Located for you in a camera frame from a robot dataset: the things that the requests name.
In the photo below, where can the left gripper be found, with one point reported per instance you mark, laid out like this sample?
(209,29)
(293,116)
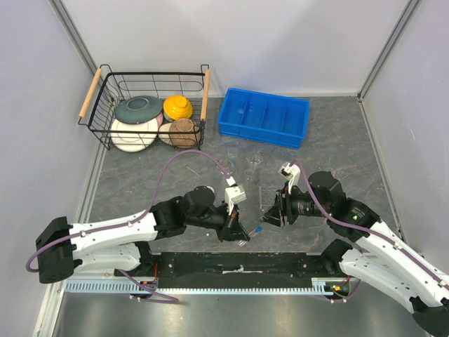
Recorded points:
(232,229)

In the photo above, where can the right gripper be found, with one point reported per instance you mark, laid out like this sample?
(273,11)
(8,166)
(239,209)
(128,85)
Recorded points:
(282,207)

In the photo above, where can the blue capped test tube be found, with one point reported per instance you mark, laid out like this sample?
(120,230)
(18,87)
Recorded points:
(250,235)

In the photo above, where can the clear acrylic tube rack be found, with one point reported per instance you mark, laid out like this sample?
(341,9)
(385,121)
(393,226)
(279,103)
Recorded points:
(266,196)

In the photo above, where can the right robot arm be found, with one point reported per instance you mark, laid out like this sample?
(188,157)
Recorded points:
(367,248)

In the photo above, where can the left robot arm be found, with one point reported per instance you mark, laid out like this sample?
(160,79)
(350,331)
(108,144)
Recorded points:
(64,248)

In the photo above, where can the small glass bottle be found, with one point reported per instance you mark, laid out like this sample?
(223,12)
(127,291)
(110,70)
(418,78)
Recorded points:
(250,173)

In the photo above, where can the glass conical flask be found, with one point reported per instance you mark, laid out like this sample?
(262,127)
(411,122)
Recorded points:
(254,158)

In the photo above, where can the glass petri dish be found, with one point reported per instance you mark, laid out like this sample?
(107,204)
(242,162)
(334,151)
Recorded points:
(229,166)

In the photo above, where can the glass beaker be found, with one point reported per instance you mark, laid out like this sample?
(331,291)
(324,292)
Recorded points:
(232,152)

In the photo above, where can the blue plastic divided bin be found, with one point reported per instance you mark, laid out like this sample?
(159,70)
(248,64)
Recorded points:
(264,117)

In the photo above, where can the brown ceramic bowl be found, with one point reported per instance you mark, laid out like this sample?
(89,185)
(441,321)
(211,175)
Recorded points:
(185,133)

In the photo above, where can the white ceramic bowl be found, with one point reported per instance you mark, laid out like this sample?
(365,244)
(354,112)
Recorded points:
(164,134)

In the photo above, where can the yellow ceramic bowl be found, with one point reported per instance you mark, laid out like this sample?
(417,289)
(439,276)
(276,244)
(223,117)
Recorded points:
(177,107)

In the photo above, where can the white ceramic plate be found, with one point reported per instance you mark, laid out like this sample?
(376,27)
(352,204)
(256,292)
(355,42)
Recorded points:
(133,137)

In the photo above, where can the teal ceramic plate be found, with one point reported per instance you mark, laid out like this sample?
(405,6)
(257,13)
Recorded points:
(138,109)

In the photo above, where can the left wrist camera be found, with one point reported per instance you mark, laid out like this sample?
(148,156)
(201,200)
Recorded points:
(232,196)

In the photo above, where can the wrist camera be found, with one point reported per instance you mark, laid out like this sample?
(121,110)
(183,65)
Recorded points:
(232,196)
(291,172)

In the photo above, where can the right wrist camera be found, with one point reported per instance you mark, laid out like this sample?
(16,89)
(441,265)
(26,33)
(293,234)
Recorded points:
(291,172)

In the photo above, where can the light blue cable duct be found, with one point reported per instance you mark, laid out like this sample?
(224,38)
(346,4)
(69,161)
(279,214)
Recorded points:
(124,286)

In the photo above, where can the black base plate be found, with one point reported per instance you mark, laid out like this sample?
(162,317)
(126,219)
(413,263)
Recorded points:
(238,269)

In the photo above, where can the black wire basket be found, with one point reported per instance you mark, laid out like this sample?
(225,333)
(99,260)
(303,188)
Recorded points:
(109,88)

